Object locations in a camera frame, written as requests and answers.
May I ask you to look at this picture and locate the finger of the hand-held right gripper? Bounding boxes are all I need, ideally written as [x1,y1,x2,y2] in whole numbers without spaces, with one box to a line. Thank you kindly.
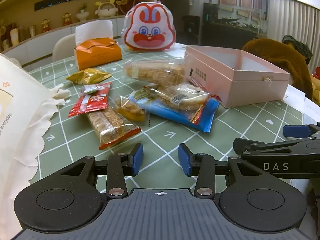
[233,138,307,158]
[282,123,320,138]

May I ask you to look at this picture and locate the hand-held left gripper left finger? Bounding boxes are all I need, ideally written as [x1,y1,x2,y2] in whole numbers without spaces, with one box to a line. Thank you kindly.
[59,143,144,198]

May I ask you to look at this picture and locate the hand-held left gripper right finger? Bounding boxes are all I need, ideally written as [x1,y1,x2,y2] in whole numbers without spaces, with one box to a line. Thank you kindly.
[178,143,264,198]

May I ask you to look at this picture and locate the clear red-ended wafer packet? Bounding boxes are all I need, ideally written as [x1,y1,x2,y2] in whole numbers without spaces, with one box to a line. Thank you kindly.
[86,104,142,150]

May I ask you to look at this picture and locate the blue snack packet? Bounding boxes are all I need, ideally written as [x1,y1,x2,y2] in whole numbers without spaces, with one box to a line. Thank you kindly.
[129,90,220,132]

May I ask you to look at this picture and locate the small yellow cake packet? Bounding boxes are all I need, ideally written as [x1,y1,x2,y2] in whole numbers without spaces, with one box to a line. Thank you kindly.
[114,95,147,126]

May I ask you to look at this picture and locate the pink cardboard box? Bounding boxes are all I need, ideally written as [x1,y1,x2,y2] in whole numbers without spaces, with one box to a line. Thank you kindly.
[185,45,291,108]

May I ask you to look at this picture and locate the clear rice cracker packet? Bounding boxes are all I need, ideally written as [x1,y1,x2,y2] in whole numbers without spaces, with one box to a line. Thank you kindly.
[156,83,210,110]

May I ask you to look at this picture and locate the red white label snack packet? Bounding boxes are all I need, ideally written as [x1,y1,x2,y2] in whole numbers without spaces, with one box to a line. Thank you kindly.
[68,90,110,117]

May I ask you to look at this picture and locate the large clear biscuit packet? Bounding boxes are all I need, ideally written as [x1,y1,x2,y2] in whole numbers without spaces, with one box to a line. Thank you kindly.
[124,60,187,85]

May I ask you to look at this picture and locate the gold snack packet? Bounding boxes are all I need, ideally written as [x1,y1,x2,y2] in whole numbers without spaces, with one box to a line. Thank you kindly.
[65,68,112,85]

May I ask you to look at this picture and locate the brown fleece blanket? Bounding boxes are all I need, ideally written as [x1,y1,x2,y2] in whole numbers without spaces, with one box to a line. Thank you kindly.
[241,38,314,100]

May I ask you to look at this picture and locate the dark green cloth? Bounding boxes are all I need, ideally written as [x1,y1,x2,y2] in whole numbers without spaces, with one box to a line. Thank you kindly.
[282,35,313,60]

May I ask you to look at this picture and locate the crumpled tissue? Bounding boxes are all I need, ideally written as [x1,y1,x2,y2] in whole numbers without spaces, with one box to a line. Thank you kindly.
[51,84,72,105]

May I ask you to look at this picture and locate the orange tissue box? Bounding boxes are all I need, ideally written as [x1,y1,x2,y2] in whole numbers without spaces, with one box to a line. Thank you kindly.
[74,37,123,71]

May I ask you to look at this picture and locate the grey curtain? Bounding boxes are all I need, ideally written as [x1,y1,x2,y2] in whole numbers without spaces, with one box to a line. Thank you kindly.
[266,0,320,55]

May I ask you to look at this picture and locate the white paper bag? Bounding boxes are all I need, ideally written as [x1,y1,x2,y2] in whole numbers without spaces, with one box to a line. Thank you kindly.
[0,52,59,240]

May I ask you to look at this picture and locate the glass fish tank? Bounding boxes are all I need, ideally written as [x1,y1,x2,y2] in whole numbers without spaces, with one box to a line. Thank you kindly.
[209,0,269,34]

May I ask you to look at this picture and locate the red white bunny bag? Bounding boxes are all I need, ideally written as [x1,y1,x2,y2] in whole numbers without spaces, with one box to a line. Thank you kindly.
[122,1,177,52]

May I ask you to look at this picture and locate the black water dispenser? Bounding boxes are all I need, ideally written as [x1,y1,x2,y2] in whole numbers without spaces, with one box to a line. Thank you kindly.
[182,15,200,47]

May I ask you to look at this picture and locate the white chair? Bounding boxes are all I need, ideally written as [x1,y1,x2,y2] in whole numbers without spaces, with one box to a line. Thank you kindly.
[52,34,77,62]

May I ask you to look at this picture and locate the white tissue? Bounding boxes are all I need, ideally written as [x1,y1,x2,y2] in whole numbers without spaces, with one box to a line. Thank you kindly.
[75,19,113,45]

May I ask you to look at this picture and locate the white plush toy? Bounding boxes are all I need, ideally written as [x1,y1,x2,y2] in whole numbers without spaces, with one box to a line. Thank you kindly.
[95,1,118,18]

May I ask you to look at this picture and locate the white sideboard cabinet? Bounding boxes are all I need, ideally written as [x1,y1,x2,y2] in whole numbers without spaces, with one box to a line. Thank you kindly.
[0,12,130,68]

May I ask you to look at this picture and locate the white vase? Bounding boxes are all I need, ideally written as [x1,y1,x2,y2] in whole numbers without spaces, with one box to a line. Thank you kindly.
[76,4,89,22]

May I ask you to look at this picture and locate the brown plush toy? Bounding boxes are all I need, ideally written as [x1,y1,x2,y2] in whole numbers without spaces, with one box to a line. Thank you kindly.
[110,0,140,15]

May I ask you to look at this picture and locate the black wall panel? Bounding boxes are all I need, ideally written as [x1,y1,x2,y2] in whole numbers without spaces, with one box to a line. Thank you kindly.
[34,0,78,10]

